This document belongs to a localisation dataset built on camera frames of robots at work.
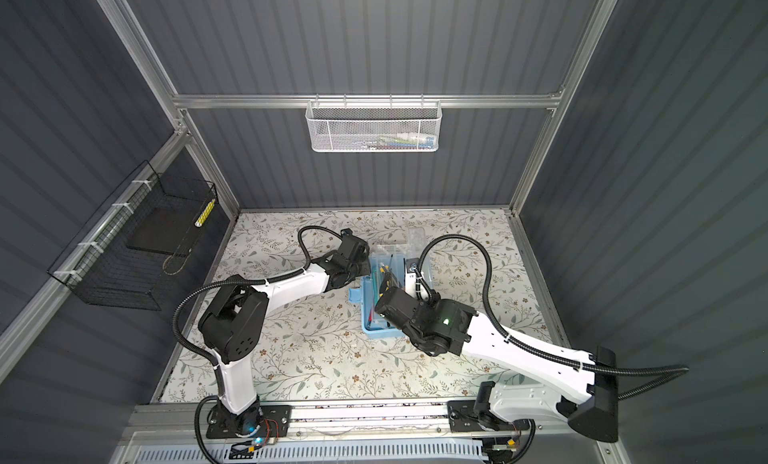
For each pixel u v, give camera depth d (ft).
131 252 2.37
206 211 2.70
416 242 2.86
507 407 1.96
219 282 1.64
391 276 2.84
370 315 2.92
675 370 1.31
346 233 2.83
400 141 3.06
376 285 2.76
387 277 2.84
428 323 1.67
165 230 2.54
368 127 3.67
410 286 2.06
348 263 2.43
